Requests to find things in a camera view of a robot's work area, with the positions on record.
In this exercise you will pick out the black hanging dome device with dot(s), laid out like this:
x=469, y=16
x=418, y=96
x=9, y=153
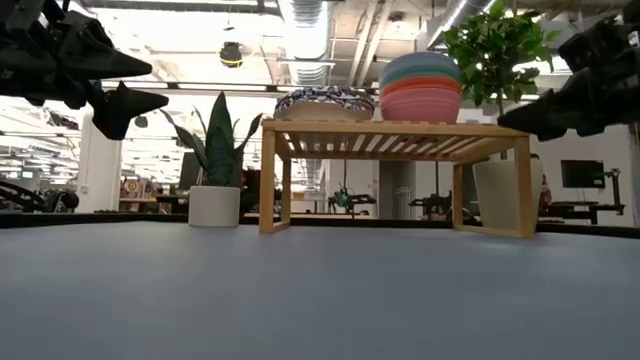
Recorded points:
x=231, y=55

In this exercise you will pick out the white radiator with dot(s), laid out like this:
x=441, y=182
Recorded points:
x=402, y=202

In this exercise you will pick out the green plastic bowl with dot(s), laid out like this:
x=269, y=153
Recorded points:
x=420, y=75

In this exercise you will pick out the leafy green tree plant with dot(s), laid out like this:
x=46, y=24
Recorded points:
x=492, y=45

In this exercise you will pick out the green snake plant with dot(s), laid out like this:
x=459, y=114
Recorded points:
x=220, y=145

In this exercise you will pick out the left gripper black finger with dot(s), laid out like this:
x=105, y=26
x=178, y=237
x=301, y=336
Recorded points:
x=95, y=55
x=122, y=110

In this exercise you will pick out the blue plastic bowl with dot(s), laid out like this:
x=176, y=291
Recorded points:
x=420, y=61

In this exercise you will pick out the black wall monitor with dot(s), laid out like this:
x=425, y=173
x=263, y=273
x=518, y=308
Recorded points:
x=582, y=174

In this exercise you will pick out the green background robot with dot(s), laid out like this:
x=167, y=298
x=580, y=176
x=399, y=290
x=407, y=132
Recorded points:
x=345, y=199

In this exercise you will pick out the pink plastic bowl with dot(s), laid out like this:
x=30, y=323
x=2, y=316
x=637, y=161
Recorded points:
x=420, y=107

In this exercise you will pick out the blue-grey table mat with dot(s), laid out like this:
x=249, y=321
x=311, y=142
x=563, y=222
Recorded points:
x=300, y=290

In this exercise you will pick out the large white plant pot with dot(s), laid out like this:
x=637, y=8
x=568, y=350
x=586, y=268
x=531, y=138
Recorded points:
x=495, y=195

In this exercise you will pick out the wooden slatted shelf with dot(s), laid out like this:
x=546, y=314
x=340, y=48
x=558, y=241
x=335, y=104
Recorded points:
x=390, y=128

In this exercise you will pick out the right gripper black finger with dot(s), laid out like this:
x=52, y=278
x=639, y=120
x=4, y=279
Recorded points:
x=595, y=45
x=542, y=117

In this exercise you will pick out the blue patterned paper bowl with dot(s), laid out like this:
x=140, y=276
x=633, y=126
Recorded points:
x=325, y=113
x=325, y=101
x=325, y=90
x=325, y=96

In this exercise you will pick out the black background machine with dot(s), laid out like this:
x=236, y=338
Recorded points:
x=432, y=205

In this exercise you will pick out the silver ventilation duct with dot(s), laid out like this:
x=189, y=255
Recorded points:
x=309, y=40

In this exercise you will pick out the person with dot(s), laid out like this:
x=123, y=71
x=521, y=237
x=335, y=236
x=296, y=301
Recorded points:
x=546, y=192

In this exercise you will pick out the small white plant pot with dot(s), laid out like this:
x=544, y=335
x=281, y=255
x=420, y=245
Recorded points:
x=214, y=206

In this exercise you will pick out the red plastic bowl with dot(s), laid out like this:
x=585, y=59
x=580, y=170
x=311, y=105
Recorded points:
x=420, y=86

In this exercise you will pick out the black background desk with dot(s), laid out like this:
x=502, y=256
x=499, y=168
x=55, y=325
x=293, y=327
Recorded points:
x=585, y=207

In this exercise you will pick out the black background robot arm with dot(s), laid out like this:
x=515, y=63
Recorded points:
x=615, y=185

